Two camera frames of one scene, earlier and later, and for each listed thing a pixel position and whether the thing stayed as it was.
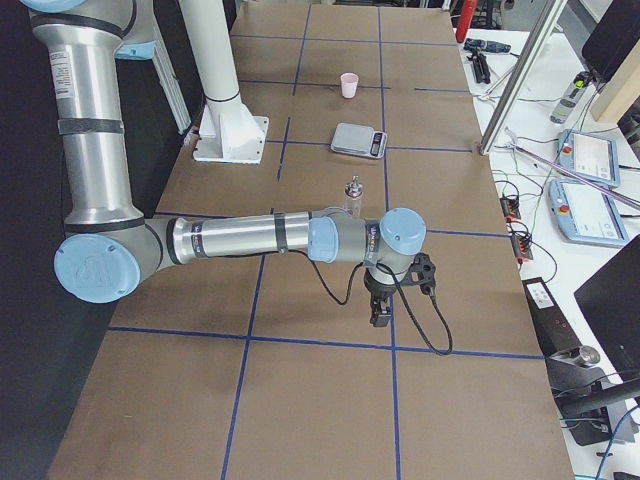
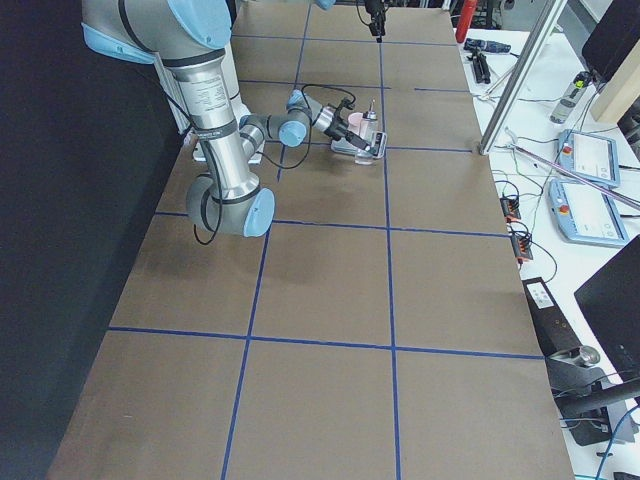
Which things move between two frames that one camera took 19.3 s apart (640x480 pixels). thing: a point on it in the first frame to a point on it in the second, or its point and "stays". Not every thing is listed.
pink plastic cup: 349,83 to 353,122
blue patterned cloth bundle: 486,45 stays
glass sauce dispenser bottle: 353,191 to 368,126
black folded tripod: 480,66 stays
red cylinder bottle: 465,20 stays
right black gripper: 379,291 to 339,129
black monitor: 612,300 stays
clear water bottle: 568,101 stays
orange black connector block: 510,208 stays
